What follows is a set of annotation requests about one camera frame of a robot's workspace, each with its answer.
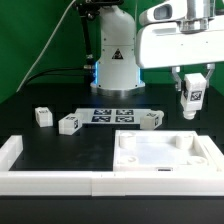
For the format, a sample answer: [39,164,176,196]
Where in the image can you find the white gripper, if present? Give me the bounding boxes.
[136,20,224,91]

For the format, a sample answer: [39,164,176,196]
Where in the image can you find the white square tabletop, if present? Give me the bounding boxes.
[113,130,224,173]

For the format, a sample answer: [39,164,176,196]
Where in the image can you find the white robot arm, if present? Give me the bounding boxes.
[91,0,224,96]

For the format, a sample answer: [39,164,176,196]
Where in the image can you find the white U-shaped fence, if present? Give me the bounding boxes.
[0,135,224,196]

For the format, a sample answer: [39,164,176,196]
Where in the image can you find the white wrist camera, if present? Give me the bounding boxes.
[139,0,187,26]

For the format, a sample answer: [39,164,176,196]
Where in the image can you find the black cable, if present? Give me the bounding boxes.
[25,67,86,86]

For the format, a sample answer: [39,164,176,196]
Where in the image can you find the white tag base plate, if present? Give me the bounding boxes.
[75,108,151,124]

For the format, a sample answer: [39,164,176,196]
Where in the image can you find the white cable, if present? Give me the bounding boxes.
[15,0,78,93]

